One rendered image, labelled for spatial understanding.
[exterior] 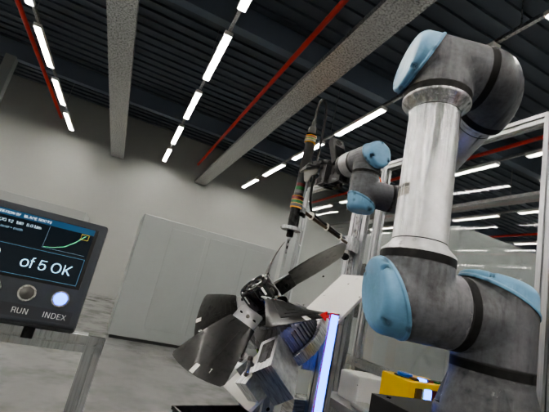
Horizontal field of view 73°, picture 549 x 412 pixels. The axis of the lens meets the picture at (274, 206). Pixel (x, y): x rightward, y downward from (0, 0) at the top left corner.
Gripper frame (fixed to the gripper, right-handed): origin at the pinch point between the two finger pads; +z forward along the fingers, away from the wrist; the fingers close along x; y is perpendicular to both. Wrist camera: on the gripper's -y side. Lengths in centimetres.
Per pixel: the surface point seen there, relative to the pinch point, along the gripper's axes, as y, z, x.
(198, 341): 62, 14, -22
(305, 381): 87, 91, 68
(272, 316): 49, -11, -10
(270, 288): 41.5, 11.5, -2.4
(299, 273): 33.8, 11.5, 8.0
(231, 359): 65, 4, -14
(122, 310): 112, 555, -2
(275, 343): 58, 2, -1
